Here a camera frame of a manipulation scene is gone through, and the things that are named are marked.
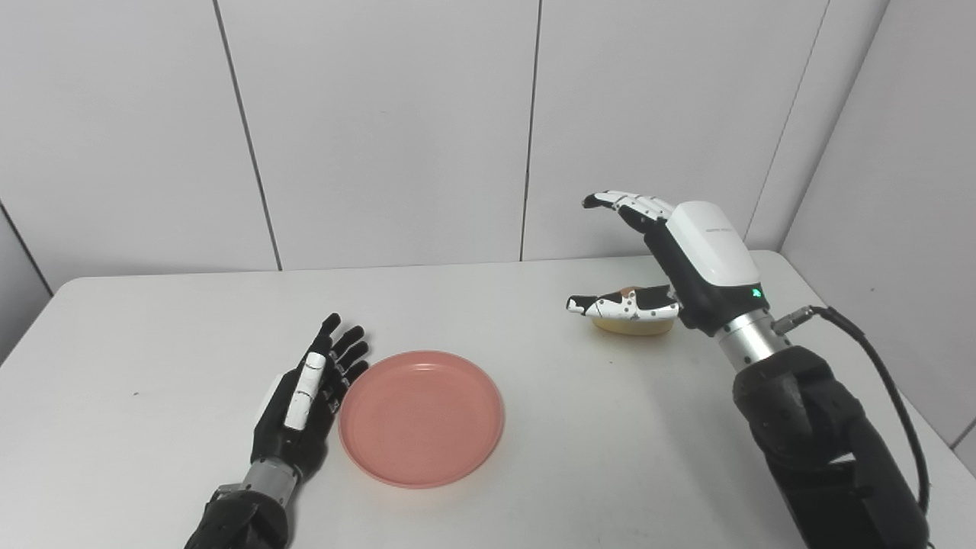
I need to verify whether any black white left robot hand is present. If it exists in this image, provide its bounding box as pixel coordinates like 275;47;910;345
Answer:
250;313;371;478

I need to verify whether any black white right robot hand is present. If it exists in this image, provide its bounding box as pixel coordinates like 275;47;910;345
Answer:
566;190;770;337

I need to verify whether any golden bread roll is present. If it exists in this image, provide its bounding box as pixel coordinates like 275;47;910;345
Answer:
591;286;676;337

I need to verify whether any pink round plate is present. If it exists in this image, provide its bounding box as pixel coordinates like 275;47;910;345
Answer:
338;350;506;490

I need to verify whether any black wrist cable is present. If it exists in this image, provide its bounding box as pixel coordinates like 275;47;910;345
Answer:
772;305;932;516

